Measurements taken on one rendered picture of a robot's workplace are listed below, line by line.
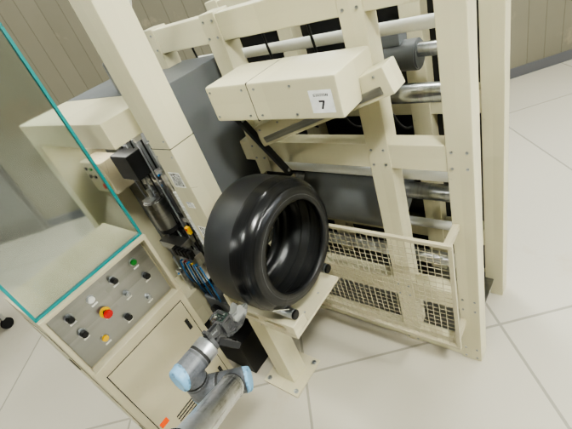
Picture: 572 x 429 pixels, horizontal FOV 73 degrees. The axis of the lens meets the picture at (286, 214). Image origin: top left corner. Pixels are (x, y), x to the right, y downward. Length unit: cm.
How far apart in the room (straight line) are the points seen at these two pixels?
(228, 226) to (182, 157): 35
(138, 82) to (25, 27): 383
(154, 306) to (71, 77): 361
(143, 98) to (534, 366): 228
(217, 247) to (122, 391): 96
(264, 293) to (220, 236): 27
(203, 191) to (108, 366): 92
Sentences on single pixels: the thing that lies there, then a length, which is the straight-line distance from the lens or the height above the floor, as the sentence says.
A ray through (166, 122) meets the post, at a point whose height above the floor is 175.
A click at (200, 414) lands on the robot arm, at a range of 118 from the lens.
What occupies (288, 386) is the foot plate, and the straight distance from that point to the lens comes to 260.
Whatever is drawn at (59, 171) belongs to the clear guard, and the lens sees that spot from 177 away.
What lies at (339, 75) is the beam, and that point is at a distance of 128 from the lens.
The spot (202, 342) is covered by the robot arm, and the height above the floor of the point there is 113.
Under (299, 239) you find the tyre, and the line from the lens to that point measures 189.
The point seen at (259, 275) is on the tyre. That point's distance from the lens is 143.
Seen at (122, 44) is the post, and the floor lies 204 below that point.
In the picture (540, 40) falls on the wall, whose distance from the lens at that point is 579.
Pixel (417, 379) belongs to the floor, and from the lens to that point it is 248.
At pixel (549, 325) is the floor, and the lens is 273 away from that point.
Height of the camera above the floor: 214
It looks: 33 degrees down
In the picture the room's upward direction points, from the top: 21 degrees counter-clockwise
